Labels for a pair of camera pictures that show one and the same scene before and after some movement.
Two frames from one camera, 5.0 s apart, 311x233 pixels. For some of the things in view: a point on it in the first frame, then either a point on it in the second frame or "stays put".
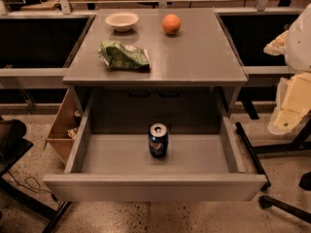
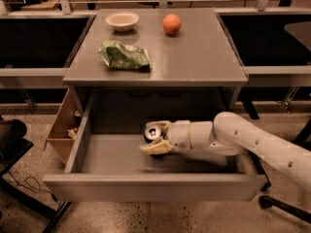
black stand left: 12,148 stays put
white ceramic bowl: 121,21 stays put
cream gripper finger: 277,46 → 165,125
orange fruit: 171,23 stays put
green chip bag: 117,54 stays put
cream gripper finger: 293,101 → 156,148
